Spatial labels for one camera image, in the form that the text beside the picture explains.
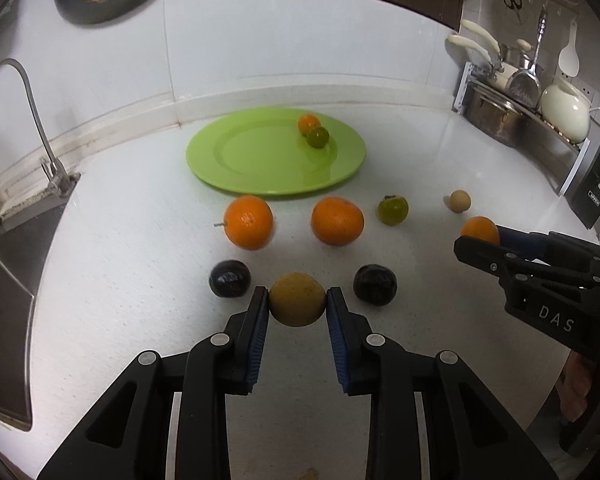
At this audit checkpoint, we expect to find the white rice paddle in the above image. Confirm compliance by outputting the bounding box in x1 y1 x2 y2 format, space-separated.
558 19 581 77

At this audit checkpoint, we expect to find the metal faucet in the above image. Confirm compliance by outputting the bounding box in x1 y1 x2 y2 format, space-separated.
0 58 81 197

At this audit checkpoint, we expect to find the metal dish rack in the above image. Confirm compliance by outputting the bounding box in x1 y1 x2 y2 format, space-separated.
452 62 594 197

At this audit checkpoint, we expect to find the dark purple passion fruit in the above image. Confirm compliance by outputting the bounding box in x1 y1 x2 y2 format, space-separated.
353 264 398 307
209 259 252 299

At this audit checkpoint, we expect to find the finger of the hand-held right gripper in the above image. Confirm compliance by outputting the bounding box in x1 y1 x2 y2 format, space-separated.
497 227 600 281
453 236 600 287

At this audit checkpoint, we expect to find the green plate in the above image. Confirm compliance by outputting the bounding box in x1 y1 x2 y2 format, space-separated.
186 107 368 197

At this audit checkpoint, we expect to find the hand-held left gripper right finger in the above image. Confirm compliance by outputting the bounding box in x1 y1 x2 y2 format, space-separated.
326 287 561 480

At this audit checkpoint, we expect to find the large steel pot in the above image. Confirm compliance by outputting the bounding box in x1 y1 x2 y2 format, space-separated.
462 84 527 149

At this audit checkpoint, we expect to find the person's right hand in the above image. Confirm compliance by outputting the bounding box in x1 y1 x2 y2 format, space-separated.
561 349 600 423

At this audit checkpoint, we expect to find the steel sink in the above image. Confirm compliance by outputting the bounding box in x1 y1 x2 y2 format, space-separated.
0 200 70 432

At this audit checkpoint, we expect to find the large orange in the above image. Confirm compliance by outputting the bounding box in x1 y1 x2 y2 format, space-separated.
311 197 365 247
214 195 274 251

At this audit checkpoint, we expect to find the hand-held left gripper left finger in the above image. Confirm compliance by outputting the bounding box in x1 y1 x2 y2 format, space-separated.
36 286 271 480

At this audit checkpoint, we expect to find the round yellow fruit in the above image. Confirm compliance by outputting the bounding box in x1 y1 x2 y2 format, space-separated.
268 272 327 327

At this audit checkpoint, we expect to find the steel saucepan with cream handle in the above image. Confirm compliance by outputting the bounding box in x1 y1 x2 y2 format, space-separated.
459 19 535 70

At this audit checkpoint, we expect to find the metal skimmer spoon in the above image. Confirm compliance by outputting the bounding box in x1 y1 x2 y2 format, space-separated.
505 5 549 112

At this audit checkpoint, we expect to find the black box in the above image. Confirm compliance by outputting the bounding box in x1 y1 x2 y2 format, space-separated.
570 114 600 231

